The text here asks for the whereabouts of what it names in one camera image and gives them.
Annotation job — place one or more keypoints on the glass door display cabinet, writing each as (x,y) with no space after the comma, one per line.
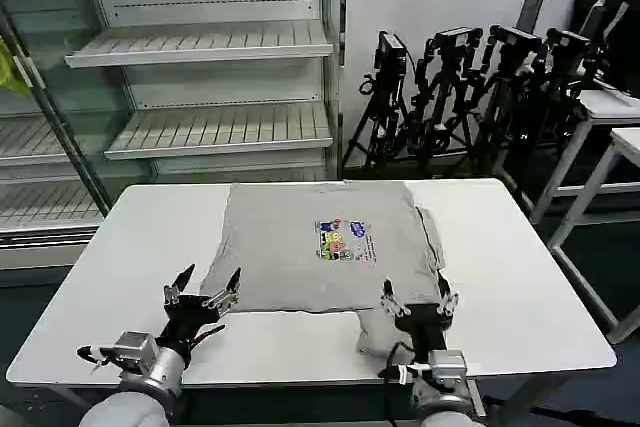
(45,137)

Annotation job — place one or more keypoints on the grey printed t-shirt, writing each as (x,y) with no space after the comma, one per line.
(280,247)

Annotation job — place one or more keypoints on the black monitor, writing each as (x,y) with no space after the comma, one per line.
(627,47)
(590,12)

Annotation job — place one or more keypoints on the white side table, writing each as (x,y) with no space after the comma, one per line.
(615,112)
(627,142)

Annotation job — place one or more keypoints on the yellow-green plastic bag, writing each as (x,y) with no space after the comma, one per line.
(10,72)

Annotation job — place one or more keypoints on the empty white display shelf unit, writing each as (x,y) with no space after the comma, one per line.
(215,42)

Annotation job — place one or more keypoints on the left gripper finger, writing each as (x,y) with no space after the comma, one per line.
(229,292)
(175,289)

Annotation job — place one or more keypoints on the black tripod with camera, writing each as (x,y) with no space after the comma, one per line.
(560,87)
(385,92)
(507,92)
(450,87)

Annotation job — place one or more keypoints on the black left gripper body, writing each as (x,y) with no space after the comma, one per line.
(187,314)

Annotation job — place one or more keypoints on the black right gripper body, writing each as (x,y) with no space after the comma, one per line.
(424,329)

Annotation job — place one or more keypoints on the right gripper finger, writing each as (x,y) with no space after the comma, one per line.
(392,303)
(448,304)

